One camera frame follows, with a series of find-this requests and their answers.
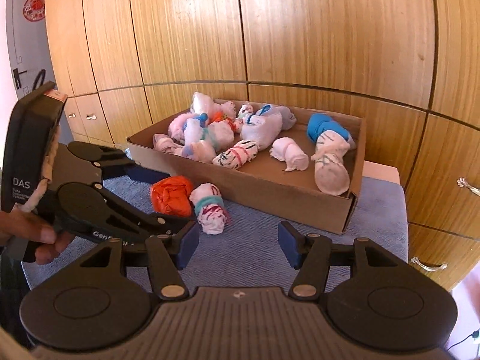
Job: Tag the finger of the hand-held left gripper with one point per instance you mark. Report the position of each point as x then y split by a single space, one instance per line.
148 176
168 225

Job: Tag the cardboard box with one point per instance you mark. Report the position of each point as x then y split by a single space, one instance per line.
262 195

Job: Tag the pink fluffy sock with eye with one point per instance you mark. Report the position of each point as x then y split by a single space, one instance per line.
178 127

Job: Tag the white sock roll blue band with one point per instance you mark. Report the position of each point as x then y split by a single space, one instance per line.
262 131

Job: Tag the blue knit sock roll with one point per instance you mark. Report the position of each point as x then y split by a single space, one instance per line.
203 118

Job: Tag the white fluffy sock roll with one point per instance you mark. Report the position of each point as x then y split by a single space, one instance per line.
221 135

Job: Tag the red round door sticker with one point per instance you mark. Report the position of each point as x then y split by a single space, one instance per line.
33 6

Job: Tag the pastel striped fuzzy sock roll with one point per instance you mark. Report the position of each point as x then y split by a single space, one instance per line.
200 152

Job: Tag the pale pink sock roll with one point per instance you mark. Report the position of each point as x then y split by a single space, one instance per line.
165 144

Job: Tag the white sock roll teal band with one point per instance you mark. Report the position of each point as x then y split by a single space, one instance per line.
210 213

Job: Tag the white shiny fuzzy sock roll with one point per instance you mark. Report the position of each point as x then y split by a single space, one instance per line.
200 103

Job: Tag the white grey print sock roll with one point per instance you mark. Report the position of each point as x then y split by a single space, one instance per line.
332 172

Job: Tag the wooden wardrobe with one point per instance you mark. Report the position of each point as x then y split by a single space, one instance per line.
300 26

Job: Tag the teal blue sock roll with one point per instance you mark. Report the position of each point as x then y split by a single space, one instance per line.
322 123

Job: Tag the light blue grey sock roll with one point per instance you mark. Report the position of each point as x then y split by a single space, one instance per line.
288 118

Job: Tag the white red patterned sock roll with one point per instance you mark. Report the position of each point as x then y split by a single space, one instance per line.
243 112

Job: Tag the blue towel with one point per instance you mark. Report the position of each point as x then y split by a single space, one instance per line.
255 247

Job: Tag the grey door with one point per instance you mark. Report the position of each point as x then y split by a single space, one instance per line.
26 45

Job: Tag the person's left hand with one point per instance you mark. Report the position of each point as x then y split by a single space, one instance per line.
37 234

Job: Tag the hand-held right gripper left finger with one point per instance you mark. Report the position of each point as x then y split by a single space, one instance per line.
187 245

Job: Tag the white black striped sock roll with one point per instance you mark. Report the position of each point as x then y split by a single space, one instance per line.
234 155

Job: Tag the orange knit sock roll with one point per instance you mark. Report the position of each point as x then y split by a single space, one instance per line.
216 117

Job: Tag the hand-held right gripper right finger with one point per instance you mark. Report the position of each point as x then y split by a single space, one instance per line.
290 245

